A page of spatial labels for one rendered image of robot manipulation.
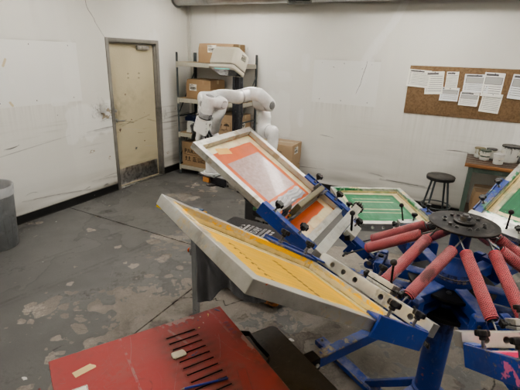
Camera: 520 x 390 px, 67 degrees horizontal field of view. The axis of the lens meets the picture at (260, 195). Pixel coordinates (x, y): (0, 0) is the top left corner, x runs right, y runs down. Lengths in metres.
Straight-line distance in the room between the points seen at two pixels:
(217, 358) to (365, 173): 4.98
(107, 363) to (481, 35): 5.26
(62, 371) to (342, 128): 5.20
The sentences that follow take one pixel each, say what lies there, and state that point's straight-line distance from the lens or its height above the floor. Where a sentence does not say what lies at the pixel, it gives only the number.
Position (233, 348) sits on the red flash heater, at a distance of 1.35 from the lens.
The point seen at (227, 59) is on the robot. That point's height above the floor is 1.96.
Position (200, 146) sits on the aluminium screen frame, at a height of 1.54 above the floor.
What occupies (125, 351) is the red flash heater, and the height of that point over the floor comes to 1.10.
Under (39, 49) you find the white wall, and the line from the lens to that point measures 5.38.
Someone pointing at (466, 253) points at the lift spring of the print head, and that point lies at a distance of 1.86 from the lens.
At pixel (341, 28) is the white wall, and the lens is 5.98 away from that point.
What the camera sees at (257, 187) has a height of 1.33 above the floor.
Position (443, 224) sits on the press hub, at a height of 1.31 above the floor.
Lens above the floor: 2.00
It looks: 20 degrees down
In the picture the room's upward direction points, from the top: 2 degrees clockwise
